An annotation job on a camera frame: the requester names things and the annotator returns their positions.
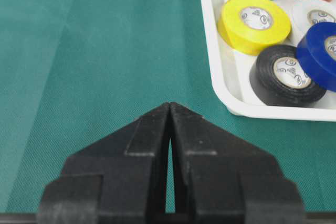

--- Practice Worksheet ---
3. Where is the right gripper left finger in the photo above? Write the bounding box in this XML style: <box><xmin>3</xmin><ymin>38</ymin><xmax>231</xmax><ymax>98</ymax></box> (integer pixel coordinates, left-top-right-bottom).
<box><xmin>37</xmin><ymin>103</ymin><xmax>170</xmax><ymax>223</ymax></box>

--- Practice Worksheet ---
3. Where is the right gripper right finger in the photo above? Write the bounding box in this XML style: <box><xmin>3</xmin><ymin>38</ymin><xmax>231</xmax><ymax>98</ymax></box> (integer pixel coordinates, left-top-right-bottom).
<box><xmin>170</xmin><ymin>102</ymin><xmax>306</xmax><ymax>223</ymax></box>

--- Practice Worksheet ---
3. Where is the black tape roll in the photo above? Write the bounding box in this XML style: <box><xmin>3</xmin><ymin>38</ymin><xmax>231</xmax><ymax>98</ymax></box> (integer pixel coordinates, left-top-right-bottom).
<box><xmin>249</xmin><ymin>45</ymin><xmax>326</xmax><ymax>107</ymax></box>

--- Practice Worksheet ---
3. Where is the yellow tape roll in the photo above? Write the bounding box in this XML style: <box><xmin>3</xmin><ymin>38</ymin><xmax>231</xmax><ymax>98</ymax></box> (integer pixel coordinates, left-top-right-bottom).
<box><xmin>217</xmin><ymin>0</ymin><xmax>291</xmax><ymax>56</ymax></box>

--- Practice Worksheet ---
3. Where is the blue tape roll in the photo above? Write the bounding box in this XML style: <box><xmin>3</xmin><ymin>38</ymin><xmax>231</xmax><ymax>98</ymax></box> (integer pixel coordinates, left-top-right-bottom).
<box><xmin>297</xmin><ymin>22</ymin><xmax>336</xmax><ymax>92</ymax></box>

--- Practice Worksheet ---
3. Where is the white tape roll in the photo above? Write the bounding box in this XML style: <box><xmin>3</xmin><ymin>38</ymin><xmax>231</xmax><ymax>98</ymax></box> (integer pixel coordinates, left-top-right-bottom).
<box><xmin>289</xmin><ymin>0</ymin><xmax>335</xmax><ymax>46</ymax></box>

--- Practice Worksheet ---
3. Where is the white rectangular plastic tray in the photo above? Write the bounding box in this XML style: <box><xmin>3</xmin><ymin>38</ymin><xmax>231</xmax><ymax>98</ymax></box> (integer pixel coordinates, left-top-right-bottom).
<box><xmin>201</xmin><ymin>0</ymin><xmax>335</xmax><ymax>122</ymax></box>

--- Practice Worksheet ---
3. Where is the green table cloth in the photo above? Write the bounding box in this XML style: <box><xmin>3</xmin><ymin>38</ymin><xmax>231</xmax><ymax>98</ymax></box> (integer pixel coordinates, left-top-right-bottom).
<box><xmin>1</xmin><ymin>0</ymin><xmax>335</xmax><ymax>212</ymax></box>

